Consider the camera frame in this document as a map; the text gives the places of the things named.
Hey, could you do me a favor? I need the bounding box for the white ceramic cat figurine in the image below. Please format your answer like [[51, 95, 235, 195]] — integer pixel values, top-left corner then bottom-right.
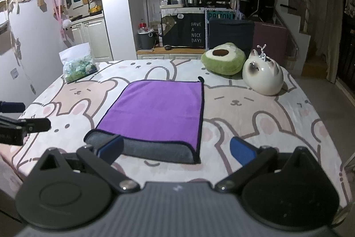
[[242, 49, 284, 96]]

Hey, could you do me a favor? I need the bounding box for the white kitchen cabinet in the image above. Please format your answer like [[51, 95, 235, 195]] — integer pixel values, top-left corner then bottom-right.
[[66, 15, 113, 62]]

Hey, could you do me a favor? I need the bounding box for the purple and grey towel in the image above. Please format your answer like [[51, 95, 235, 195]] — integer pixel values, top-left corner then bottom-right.
[[84, 76, 205, 164]]

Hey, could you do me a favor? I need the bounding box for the white drawer bench wood top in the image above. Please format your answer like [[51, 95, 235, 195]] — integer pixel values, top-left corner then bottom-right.
[[136, 47, 205, 60]]

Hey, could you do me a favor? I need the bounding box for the silver antler ornament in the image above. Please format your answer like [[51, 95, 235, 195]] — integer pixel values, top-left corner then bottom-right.
[[256, 43, 268, 61]]

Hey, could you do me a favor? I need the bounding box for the black have a nice day curtain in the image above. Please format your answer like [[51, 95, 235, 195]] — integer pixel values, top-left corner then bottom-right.
[[162, 13, 206, 49]]

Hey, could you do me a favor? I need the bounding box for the green avocado plush pillow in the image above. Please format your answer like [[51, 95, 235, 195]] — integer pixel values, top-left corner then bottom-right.
[[200, 43, 246, 76]]

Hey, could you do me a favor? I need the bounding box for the maroon cushion panel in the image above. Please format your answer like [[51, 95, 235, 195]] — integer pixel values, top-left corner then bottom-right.
[[252, 22, 288, 66]]

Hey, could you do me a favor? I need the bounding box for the clear bag of candies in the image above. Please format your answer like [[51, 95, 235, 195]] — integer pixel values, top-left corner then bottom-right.
[[59, 43, 97, 84]]

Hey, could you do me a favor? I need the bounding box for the dark navy chair back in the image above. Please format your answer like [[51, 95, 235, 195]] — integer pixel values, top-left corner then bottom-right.
[[208, 19, 254, 54]]

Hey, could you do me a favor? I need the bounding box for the dark grey trash bin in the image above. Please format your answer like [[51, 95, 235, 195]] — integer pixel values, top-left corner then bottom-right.
[[138, 30, 156, 50]]

